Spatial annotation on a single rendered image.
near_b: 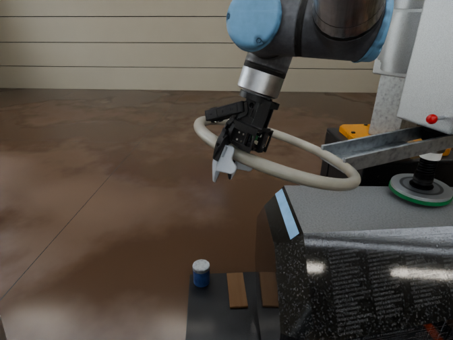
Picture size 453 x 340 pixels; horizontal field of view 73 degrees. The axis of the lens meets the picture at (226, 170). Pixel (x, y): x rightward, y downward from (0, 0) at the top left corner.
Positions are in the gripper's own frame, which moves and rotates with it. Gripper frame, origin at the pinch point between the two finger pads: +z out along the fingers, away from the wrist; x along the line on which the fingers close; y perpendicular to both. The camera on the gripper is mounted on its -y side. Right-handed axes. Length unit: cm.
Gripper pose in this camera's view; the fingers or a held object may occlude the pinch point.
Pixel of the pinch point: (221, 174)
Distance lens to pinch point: 72.9
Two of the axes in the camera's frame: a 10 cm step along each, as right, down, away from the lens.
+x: 5.9, -0.8, 8.0
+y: 7.5, 4.3, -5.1
